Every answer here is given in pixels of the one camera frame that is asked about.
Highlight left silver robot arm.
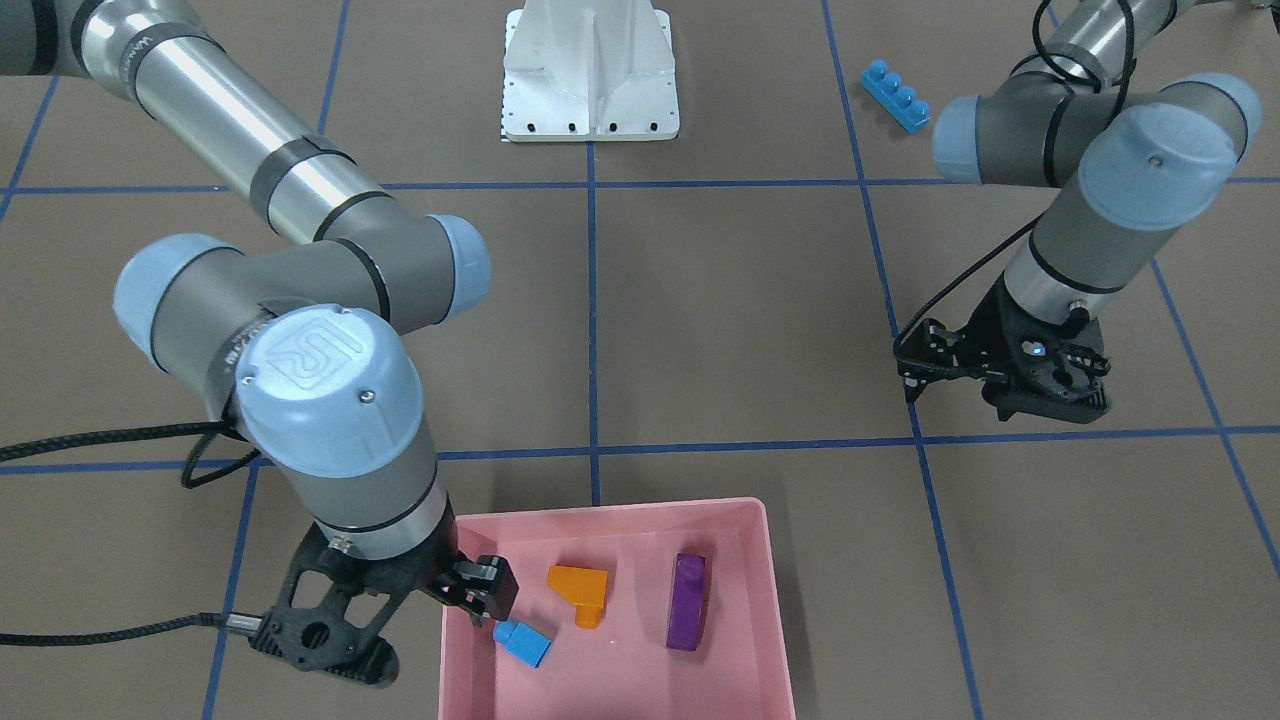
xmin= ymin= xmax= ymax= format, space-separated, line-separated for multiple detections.
xmin=904 ymin=1 xmax=1263 ymax=424

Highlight purple toy block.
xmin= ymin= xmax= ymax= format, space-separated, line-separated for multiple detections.
xmin=666 ymin=552 xmax=710 ymax=652

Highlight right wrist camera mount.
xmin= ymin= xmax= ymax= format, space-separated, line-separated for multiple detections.
xmin=250 ymin=527 xmax=413 ymax=688

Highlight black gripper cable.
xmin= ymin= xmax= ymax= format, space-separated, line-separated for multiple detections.
xmin=0 ymin=420 xmax=276 ymax=650

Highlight orange toy block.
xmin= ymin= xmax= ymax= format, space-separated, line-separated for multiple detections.
xmin=547 ymin=565 xmax=611 ymax=630

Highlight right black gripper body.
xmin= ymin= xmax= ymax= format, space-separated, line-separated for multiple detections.
xmin=300 ymin=520 xmax=467 ymax=641

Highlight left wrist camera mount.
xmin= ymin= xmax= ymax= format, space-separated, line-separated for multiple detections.
xmin=892 ymin=318 xmax=989 ymax=402

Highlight small blue toy block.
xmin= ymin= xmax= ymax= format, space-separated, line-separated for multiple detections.
xmin=492 ymin=619 xmax=553 ymax=669

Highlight blue tape line crosswise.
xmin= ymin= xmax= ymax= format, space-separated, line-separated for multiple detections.
xmin=0 ymin=425 xmax=1280 ymax=477

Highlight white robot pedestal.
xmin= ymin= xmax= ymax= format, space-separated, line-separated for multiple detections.
xmin=500 ymin=1 xmax=681 ymax=143

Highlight pink plastic box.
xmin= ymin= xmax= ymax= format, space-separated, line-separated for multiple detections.
xmin=438 ymin=498 xmax=796 ymax=719

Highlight long blue toy block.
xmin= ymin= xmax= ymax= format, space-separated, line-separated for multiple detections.
xmin=859 ymin=59 xmax=931 ymax=135

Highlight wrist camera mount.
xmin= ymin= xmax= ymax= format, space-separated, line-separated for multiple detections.
xmin=250 ymin=527 xmax=413 ymax=688
xmin=892 ymin=318 xmax=989 ymax=402

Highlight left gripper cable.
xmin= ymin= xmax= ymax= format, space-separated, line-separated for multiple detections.
xmin=895 ymin=0 xmax=1140 ymax=346

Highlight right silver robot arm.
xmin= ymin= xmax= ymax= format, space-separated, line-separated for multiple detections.
xmin=3 ymin=1 xmax=518 ymax=655

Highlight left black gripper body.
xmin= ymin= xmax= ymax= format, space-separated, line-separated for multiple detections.
xmin=965 ymin=279 xmax=1111 ymax=425

